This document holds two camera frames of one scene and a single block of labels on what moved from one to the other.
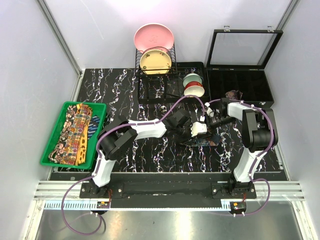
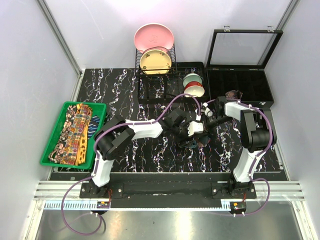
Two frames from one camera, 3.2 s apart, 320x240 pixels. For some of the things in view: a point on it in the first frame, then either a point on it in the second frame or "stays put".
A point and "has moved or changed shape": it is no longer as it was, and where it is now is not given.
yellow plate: (155, 59) stays put
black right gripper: (209, 126) stays put
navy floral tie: (207, 140) has moved or changed shape
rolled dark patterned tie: (234, 94) stays put
